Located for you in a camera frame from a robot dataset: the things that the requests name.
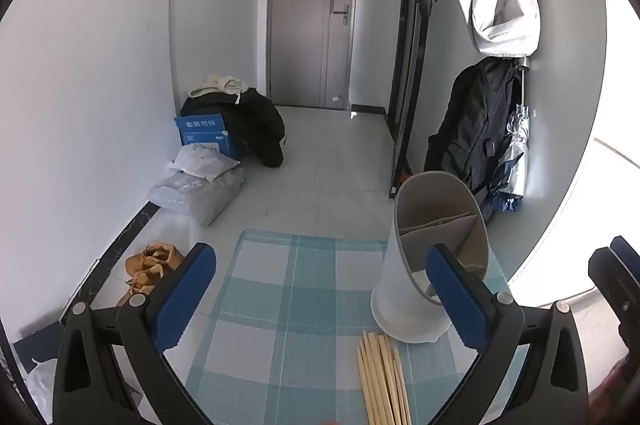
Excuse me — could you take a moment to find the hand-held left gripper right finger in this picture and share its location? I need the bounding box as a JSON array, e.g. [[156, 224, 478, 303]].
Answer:
[[425, 244, 591, 425]]

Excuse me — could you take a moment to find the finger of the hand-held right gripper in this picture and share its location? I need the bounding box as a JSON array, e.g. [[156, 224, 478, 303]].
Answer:
[[589, 247, 632, 312], [609, 235, 640, 286]]

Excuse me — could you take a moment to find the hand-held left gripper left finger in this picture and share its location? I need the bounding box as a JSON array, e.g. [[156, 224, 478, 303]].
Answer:
[[52, 243, 217, 425]]

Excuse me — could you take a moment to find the white utensil holder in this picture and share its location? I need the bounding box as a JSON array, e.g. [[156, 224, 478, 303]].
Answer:
[[371, 171, 488, 345]]

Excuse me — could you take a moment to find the pile of wooden chopsticks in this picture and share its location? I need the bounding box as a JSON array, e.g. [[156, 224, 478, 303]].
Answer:
[[356, 331, 413, 425]]

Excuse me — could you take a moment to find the grey plastic parcel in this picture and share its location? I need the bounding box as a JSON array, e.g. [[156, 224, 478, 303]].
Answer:
[[146, 165, 245, 227]]

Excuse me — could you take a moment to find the teal checked tablecloth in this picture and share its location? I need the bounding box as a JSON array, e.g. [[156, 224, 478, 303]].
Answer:
[[185, 229, 528, 425]]

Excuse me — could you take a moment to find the silver folded umbrella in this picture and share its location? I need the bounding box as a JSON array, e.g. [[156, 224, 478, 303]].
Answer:
[[492, 57, 532, 212]]

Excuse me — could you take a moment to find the dark flat panel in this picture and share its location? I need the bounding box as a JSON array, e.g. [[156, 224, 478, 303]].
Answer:
[[12, 322, 68, 363]]

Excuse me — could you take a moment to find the blue cardboard box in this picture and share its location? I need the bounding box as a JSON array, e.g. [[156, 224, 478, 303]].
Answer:
[[174, 112, 243, 158]]

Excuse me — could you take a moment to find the black hanging jacket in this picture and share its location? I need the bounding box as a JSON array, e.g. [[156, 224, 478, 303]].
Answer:
[[424, 57, 526, 218]]

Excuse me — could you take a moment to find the large white plastic bag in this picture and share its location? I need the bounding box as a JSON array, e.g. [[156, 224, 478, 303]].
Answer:
[[20, 352, 66, 425]]

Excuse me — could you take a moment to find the black jacket pile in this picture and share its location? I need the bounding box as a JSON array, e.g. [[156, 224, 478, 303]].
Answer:
[[180, 87, 286, 168]]

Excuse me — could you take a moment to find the cream hoodie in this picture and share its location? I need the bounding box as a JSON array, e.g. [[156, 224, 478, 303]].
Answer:
[[187, 75, 251, 98]]

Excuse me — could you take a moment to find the black framed glass door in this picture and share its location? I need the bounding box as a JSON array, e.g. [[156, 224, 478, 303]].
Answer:
[[387, 0, 441, 200]]

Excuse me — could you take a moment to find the grey entrance door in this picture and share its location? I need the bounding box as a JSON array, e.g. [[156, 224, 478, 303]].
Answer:
[[267, 0, 360, 110]]

